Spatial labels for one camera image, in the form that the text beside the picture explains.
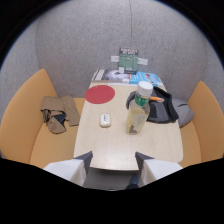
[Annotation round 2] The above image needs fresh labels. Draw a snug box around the clear bottle white cap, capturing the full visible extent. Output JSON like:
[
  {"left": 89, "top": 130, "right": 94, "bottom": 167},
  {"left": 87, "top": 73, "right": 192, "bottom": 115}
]
[{"left": 125, "top": 80, "right": 154, "bottom": 136}]

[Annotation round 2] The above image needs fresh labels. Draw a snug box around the tan brown jacket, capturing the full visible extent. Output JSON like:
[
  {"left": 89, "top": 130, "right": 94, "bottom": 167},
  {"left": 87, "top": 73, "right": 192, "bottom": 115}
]
[{"left": 40, "top": 95, "right": 81, "bottom": 135}]

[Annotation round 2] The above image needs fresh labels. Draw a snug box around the small white case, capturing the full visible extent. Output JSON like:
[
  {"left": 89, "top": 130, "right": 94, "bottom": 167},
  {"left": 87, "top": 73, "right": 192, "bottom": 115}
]
[{"left": 99, "top": 113, "right": 112, "bottom": 128}]

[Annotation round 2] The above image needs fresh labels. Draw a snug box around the orange curved bench seat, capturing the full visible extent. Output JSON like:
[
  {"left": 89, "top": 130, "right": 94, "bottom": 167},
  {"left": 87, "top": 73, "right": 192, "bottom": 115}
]
[
  {"left": 177, "top": 80, "right": 224, "bottom": 169},
  {"left": 0, "top": 68, "right": 86, "bottom": 169}
]

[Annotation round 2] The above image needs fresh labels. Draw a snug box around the black grey garment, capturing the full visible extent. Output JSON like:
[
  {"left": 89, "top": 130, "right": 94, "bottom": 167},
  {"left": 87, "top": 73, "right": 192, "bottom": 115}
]
[{"left": 125, "top": 86, "right": 180, "bottom": 125}]

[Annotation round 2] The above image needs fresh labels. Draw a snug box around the grey cushion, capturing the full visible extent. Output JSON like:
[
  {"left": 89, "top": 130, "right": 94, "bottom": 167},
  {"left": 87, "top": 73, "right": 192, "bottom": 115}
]
[{"left": 171, "top": 98, "right": 195, "bottom": 129}]

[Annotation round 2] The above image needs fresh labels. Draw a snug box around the orange pen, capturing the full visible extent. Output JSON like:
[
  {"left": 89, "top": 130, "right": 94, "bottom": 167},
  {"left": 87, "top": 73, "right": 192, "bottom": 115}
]
[{"left": 148, "top": 96, "right": 165, "bottom": 103}]

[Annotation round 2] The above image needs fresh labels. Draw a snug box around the red round coaster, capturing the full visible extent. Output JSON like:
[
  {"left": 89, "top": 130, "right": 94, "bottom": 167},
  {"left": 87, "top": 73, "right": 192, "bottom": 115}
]
[{"left": 84, "top": 84, "right": 116, "bottom": 105}]

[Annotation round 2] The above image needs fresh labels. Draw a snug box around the blue book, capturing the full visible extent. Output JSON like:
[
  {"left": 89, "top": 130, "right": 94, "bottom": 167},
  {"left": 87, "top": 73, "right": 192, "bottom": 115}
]
[{"left": 127, "top": 71, "right": 165, "bottom": 88}]

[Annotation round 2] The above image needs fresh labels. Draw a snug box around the green upright book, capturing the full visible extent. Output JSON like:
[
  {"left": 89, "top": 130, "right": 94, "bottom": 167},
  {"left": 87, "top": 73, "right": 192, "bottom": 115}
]
[{"left": 118, "top": 47, "right": 139, "bottom": 75}]

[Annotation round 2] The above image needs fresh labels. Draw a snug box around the white wall socket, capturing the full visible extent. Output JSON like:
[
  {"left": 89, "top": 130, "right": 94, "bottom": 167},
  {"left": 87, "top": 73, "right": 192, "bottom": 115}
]
[{"left": 137, "top": 57, "right": 149, "bottom": 66}]

